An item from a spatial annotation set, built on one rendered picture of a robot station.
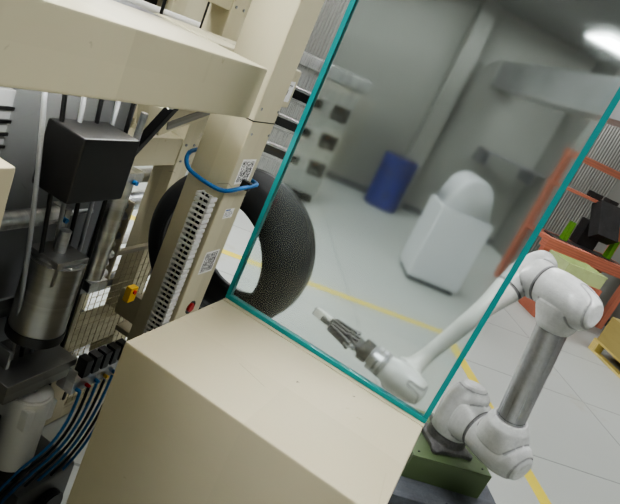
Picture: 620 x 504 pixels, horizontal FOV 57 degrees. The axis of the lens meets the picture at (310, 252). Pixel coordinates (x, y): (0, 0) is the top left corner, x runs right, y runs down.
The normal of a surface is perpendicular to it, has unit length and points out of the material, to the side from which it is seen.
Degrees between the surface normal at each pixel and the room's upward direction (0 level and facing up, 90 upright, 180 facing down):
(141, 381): 90
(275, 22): 90
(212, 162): 90
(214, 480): 90
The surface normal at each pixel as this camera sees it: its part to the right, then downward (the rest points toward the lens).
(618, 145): 0.07, 0.36
